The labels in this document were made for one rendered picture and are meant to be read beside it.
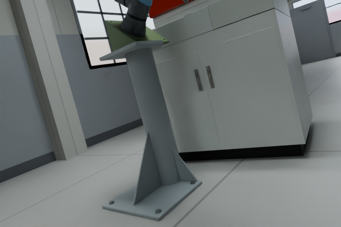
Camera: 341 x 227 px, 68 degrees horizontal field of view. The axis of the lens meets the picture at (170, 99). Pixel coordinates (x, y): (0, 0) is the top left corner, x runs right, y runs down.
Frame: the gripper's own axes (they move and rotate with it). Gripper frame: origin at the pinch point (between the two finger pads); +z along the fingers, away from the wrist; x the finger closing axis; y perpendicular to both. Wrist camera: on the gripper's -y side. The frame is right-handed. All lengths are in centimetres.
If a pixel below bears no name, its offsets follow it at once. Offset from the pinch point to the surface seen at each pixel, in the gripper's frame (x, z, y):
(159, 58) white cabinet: 27.9, 29.8, -4.3
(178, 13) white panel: 36, -11, 58
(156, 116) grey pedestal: 17, 64, -38
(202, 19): -10.1, 15.7, -4.7
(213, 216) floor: -18, 106, -64
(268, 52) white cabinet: -42, 46, -5
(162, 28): 19.1, 11.8, -4.4
